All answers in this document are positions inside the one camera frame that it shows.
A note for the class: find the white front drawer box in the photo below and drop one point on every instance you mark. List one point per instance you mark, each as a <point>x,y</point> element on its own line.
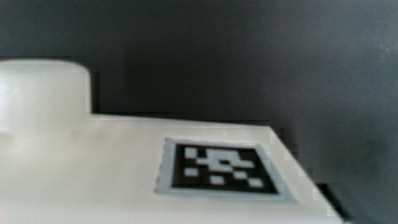
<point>120,170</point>

